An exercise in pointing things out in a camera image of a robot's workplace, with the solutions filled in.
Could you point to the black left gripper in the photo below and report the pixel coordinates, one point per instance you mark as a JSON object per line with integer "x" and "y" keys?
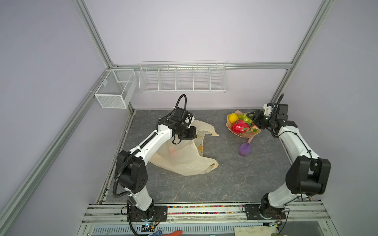
{"x": 192, "y": 135}

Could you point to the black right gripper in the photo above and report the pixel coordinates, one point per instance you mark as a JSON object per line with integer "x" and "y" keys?
{"x": 258, "y": 115}

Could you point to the green chayote fruit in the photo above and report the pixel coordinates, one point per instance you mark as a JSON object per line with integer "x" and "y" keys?
{"x": 245, "y": 119}

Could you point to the cream plastic bag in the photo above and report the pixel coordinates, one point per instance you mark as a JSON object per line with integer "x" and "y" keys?
{"x": 187, "y": 158}

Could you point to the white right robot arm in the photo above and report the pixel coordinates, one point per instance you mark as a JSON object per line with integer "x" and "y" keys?
{"x": 308, "y": 174}

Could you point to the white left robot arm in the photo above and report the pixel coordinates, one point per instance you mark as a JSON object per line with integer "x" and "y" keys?
{"x": 131, "y": 175}

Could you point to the red dragon fruit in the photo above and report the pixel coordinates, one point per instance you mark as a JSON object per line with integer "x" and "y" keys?
{"x": 240, "y": 127}

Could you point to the yellow lemon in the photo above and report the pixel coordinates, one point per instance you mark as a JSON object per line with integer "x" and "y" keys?
{"x": 232, "y": 118}

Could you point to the pink purple spatula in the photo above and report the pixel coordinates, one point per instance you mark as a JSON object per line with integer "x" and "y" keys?
{"x": 246, "y": 148}

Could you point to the small white mesh basket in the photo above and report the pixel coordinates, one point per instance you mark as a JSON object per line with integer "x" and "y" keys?
{"x": 116, "y": 89}

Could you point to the red blue glove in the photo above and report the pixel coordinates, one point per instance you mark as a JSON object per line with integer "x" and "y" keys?
{"x": 161, "y": 233}

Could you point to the beige cloth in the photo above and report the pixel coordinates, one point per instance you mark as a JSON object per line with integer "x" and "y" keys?
{"x": 255, "y": 231}

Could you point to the long white wire basket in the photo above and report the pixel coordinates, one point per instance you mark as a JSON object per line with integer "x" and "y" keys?
{"x": 183, "y": 76}

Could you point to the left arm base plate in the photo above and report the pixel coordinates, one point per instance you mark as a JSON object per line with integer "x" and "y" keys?
{"x": 155, "y": 213}

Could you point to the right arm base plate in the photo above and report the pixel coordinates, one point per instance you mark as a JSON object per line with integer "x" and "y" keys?
{"x": 257, "y": 212}

